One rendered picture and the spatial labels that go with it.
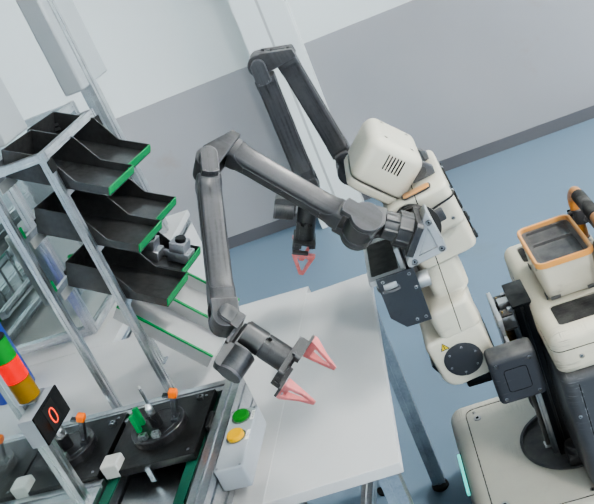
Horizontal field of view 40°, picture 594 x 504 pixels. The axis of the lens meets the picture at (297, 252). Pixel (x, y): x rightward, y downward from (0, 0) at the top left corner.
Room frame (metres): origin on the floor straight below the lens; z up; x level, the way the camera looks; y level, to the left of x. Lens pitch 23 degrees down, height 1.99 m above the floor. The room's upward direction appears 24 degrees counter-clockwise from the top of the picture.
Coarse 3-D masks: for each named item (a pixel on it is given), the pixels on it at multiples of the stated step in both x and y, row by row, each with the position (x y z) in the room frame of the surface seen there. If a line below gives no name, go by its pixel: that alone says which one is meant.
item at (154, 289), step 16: (80, 256) 2.05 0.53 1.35; (112, 256) 2.08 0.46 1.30; (128, 256) 2.06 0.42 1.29; (144, 256) 2.04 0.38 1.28; (80, 272) 1.98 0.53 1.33; (96, 272) 1.95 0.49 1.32; (112, 272) 2.05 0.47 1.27; (128, 272) 2.05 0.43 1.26; (144, 272) 2.04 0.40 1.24; (160, 272) 2.03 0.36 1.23; (176, 272) 2.01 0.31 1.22; (80, 288) 1.99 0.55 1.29; (96, 288) 1.97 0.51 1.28; (128, 288) 1.92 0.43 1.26; (144, 288) 1.97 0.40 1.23; (160, 288) 1.96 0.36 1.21; (176, 288) 1.93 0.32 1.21; (160, 304) 1.90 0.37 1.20
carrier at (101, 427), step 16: (112, 416) 1.88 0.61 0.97; (128, 416) 1.86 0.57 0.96; (64, 432) 1.80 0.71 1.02; (96, 432) 1.83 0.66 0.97; (112, 432) 1.80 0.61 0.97; (64, 448) 1.77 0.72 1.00; (80, 448) 1.75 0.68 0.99; (96, 448) 1.76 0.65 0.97; (112, 448) 1.74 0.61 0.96; (80, 464) 1.72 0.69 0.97; (96, 464) 1.69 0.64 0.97
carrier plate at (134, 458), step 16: (192, 400) 1.78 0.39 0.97; (208, 400) 1.75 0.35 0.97; (144, 416) 1.81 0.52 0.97; (192, 416) 1.71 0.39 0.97; (128, 432) 1.77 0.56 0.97; (192, 432) 1.65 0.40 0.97; (128, 448) 1.70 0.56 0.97; (160, 448) 1.64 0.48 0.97; (176, 448) 1.61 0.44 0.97; (192, 448) 1.58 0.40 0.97; (128, 464) 1.63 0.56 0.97; (144, 464) 1.60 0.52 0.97; (160, 464) 1.59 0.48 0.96
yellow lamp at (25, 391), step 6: (30, 378) 1.56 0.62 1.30; (18, 384) 1.54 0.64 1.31; (24, 384) 1.55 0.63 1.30; (30, 384) 1.55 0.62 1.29; (12, 390) 1.55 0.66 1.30; (18, 390) 1.54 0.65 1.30; (24, 390) 1.54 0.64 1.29; (30, 390) 1.55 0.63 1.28; (36, 390) 1.56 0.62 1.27; (18, 396) 1.54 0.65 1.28; (24, 396) 1.54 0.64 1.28; (30, 396) 1.54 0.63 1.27; (36, 396) 1.55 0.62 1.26; (18, 402) 1.55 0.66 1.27; (24, 402) 1.54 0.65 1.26
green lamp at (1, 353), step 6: (0, 342) 1.55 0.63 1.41; (6, 342) 1.56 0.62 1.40; (0, 348) 1.54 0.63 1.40; (6, 348) 1.55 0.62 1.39; (12, 348) 1.57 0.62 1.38; (0, 354) 1.54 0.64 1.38; (6, 354) 1.55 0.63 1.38; (12, 354) 1.56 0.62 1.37; (0, 360) 1.54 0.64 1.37; (6, 360) 1.54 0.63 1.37
